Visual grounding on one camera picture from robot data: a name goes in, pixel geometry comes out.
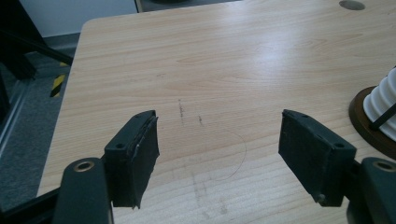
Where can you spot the yellow black floor tape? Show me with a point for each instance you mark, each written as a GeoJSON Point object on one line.
{"type": "Point", "coordinates": [58, 84]}

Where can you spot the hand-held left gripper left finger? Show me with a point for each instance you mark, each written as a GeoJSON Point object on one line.
{"type": "Point", "coordinates": [134, 161]}

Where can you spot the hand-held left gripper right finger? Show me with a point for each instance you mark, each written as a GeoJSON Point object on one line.
{"type": "Point", "coordinates": [314, 152]}

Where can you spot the stack of white cups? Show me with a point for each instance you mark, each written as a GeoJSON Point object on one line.
{"type": "Point", "coordinates": [381, 99]}

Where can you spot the black metal stand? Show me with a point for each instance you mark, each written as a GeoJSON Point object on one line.
{"type": "Point", "coordinates": [18, 46]}

